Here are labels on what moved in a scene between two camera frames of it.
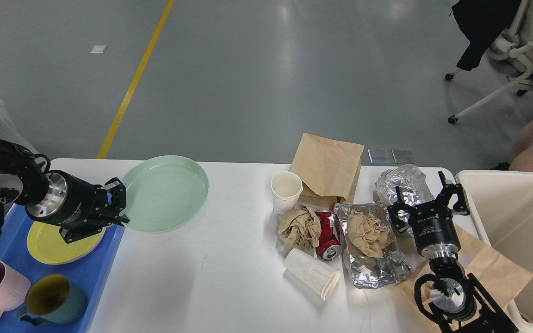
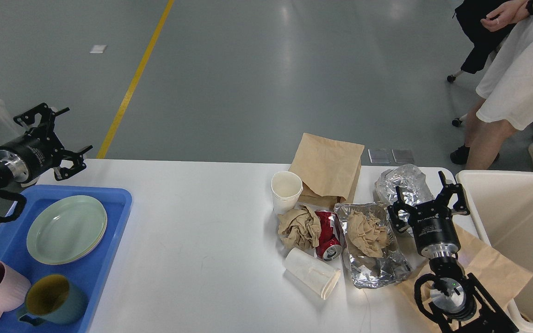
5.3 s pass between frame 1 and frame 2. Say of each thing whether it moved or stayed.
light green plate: moved
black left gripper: moved
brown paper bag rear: stayed
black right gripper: stayed
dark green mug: stayed
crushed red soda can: stayed
